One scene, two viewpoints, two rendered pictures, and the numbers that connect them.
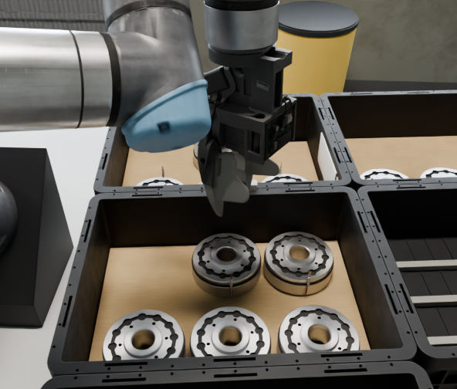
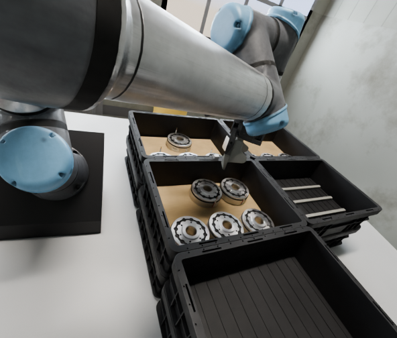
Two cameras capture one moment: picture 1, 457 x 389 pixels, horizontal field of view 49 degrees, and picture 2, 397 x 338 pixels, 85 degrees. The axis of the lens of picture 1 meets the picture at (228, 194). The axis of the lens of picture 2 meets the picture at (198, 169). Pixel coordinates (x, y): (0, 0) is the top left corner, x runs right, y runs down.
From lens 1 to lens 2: 0.34 m
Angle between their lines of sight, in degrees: 25
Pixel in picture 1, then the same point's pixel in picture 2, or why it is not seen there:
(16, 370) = (94, 258)
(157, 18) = (274, 70)
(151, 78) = (278, 98)
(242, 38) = not seen: hidden behind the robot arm
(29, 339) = (95, 240)
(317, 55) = not seen: hidden behind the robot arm
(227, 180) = (236, 152)
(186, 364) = (234, 238)
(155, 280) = (174, 202)
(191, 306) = (196, 213)
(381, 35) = not seen: hidden behind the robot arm
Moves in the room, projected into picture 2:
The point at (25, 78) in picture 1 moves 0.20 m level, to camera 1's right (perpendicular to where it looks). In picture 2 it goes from (256, 88) to (353, 108)
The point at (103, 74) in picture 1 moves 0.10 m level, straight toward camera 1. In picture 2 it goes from (270, 93) to (331, 128)
